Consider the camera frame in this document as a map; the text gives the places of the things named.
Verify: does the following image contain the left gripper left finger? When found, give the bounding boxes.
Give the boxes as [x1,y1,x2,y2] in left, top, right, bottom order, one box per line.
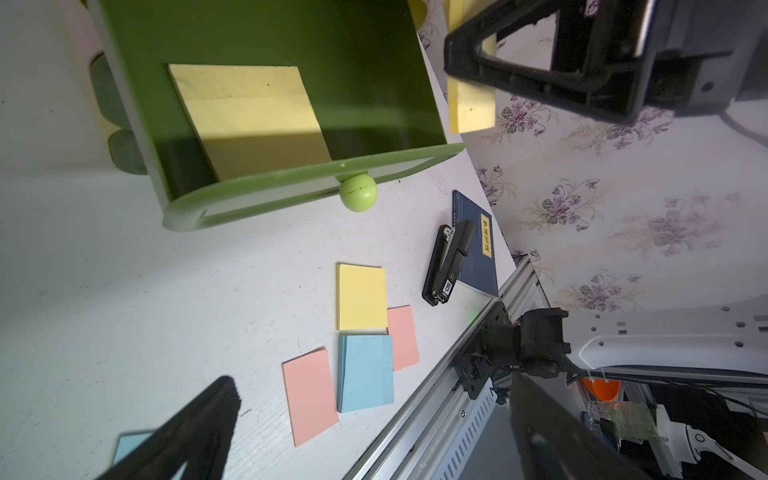
[100,376,241,479]

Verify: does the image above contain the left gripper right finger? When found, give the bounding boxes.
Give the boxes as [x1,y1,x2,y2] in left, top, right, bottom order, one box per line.
[510,373,649,480]

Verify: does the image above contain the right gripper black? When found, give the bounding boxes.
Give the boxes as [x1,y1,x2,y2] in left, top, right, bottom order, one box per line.
[444,1,767,124]

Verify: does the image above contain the yellow sticky pad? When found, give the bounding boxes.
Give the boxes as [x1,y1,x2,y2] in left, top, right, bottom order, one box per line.
[337,264,388,331]
[169,64,331,181]
[443,0,496,134]

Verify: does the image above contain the green top drawer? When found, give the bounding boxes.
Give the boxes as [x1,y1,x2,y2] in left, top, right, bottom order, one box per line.
[86,1,462,232]

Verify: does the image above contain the green drawer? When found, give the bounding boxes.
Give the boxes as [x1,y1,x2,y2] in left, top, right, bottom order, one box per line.
[86,1,462,232]
[107,129,148,176]
[89,53,131,129]

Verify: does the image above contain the yellow green drawer cabinet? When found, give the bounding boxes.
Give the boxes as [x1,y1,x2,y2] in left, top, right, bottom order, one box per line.
[56,0,428,71]

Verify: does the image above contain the blue sticky pad left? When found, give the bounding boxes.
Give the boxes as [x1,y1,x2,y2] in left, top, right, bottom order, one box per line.
[108,431,187,479]

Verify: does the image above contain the blue sticky pad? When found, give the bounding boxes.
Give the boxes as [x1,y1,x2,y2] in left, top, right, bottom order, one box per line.
[108,431,187,479]
[337,334,394,413]

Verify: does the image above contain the pink sticky pad middle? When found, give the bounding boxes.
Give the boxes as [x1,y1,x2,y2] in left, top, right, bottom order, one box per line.
[282,348,339,447]

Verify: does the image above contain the pink sticky pad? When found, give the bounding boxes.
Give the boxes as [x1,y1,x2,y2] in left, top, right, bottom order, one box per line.
[282,348,339,447]
[387,306,420,372]

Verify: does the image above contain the blue sticky pad middle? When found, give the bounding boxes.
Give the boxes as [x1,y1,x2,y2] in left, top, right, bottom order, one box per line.
[337,334,394,413]

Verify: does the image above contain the pink sticky pad right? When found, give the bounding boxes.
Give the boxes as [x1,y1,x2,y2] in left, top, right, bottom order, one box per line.
[387,306,420,372]

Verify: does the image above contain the green bottom drawer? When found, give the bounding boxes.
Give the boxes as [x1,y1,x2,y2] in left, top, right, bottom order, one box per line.
[107,129,148,176]

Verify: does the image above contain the green middle drawer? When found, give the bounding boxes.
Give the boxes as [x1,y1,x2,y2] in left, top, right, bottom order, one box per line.
[89,53,131,129]

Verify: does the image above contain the dark blue notebook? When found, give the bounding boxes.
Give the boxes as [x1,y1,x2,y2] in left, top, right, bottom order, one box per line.
[452,190,498,297]

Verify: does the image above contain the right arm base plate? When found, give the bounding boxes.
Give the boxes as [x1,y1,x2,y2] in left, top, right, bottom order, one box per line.
[452,301,580,400]

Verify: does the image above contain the aluminium front rail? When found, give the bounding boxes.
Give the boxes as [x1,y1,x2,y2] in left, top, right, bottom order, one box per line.
[344,255,548,479]

